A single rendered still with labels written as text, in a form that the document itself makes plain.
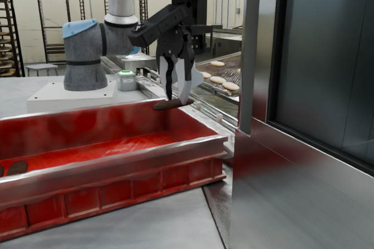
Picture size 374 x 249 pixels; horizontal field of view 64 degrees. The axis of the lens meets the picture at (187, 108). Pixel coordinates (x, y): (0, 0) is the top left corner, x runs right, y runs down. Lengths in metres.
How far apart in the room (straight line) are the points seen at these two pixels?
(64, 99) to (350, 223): 0.86
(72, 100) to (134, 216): 0.54
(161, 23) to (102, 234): 0.36
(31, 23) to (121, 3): 7.09
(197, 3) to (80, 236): 0.45
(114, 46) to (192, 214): 0.71
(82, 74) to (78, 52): 0.07
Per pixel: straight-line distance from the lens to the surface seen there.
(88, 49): 1.07
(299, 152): 0.29
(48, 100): 1.01
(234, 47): 4.58
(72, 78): 1.09
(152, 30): 0.53
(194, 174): 0.59
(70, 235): 0.53
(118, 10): 1.07
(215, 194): 0.59
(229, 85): 1.08
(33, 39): 8.12
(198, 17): 0.60
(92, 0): 8.17
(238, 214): 0.42
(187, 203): 0.56
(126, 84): 1.36
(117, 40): 1.08
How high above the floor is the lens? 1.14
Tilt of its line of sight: 17 degrees down
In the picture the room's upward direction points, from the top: straight up
